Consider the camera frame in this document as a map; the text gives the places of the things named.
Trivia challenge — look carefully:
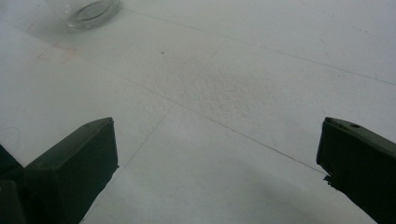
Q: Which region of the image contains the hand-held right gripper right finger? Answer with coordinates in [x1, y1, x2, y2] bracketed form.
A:
[316, 117, 396, 224]

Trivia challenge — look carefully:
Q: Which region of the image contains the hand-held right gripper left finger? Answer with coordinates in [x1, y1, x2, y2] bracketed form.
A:
[22, 117, 120, 224]

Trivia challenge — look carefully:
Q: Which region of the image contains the clear glass jar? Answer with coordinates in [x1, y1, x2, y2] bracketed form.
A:
[45, 0, 120, 31]

